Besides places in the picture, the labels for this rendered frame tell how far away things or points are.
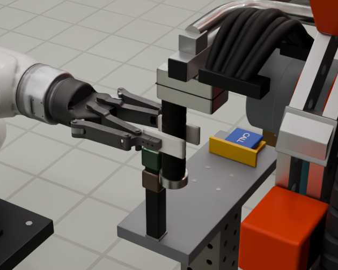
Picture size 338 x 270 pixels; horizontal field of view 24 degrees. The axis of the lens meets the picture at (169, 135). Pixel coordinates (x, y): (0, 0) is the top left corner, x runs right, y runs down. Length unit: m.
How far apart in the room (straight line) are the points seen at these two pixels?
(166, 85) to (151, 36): 2.32
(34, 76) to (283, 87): 0.39
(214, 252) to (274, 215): 0.86
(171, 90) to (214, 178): 0.66
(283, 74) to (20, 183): 1.47
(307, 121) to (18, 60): 0.54
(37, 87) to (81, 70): 1.90
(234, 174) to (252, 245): 0.83
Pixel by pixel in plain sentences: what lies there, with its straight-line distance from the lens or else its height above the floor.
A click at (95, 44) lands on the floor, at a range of 3.34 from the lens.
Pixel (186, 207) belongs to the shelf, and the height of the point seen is 0.45.
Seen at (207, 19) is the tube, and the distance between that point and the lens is 1.06.
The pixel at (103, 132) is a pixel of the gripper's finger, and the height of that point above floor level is 0.84.
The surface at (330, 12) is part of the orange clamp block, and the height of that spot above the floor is 1.09.
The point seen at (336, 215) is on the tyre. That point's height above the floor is 0.91.
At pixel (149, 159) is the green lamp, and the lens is 1.43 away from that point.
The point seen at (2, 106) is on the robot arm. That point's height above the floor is 0.83.
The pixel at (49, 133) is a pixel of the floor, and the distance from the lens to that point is 2.73.
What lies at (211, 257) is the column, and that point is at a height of 0.27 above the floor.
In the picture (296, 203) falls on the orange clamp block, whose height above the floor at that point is 0.88.
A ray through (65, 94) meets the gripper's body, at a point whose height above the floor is 0.86.
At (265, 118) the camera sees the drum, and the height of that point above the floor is 0.84.
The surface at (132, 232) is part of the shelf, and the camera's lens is 1.57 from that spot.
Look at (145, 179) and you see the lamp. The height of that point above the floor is 0.59.
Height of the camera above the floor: 1.44
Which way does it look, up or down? 32 degrees down
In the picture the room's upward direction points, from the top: straight up
